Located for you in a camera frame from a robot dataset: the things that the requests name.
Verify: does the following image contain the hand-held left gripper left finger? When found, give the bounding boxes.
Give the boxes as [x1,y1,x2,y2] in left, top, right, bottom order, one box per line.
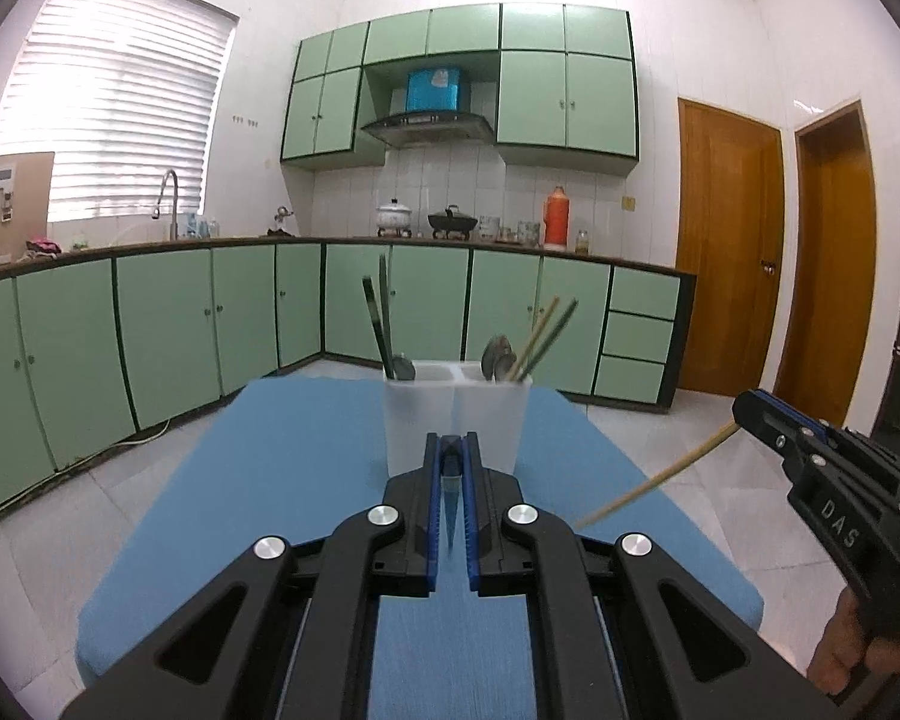
[60,431,451,720]

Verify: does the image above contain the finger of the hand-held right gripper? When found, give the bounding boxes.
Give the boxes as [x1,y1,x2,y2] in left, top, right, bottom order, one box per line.
[731,394,803,477]
[754,388,830,445]

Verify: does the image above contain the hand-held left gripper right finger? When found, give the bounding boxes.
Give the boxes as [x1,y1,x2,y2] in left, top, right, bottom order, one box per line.
[461,431,852,720]

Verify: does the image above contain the white two-compartment utensil holder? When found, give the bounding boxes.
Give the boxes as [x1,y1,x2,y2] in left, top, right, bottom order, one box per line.
[382,361,533,477]

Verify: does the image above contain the wooden chopstick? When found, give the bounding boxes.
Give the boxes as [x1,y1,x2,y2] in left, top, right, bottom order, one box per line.
[511,298,560,380]
[574,420,742,530]

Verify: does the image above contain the black chopstick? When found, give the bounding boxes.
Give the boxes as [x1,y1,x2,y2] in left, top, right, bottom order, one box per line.
[362,277,395,380]
[521,298,580,382]

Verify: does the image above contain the grey metal chopstick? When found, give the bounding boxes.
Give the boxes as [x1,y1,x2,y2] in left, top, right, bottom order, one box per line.
[379,253,393,361]

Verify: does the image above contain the person's right hand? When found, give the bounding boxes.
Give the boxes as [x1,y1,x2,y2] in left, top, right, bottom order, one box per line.
[806,585,882,695]

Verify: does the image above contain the wooden door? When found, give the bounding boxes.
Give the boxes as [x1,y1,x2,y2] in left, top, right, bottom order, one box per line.
[774,97,875,428]
[676,97,785,397]

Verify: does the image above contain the blue tablecloth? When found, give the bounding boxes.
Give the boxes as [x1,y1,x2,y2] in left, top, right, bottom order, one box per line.
[75,377,766,720]

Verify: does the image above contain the black wok with lid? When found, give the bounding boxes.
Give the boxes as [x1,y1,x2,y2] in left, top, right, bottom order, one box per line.
[427,204,478,239]

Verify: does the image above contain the white cooking pot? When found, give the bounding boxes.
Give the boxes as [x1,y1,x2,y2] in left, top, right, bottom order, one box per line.
[376,199,413,237]

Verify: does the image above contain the orange thermos flask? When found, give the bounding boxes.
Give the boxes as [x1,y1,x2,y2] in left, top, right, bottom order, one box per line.
[544,186,569,252]

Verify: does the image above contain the green lower kitchen cabinets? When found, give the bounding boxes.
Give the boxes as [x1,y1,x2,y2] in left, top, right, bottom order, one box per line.
[0,236,697,518]

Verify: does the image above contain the steel range hood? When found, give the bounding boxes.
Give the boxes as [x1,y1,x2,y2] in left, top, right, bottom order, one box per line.
[360,111,494,149]

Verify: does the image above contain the steel kitchen faucet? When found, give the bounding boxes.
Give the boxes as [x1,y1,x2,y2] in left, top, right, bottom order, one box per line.
[155,169,181,241]

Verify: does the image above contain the blue box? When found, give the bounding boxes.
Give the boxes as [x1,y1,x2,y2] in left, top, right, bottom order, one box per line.
[406,67,464,113]

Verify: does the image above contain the brown cardboard board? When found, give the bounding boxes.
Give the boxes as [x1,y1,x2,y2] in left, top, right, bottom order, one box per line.
[0,152,56,271]

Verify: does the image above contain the white window blinds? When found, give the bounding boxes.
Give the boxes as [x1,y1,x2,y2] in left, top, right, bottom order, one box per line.
[0,0,239,222]

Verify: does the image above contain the green upper wall cabinet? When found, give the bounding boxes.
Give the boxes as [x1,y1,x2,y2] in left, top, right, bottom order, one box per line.
[495,4,640,179]
[280,4,501,170]

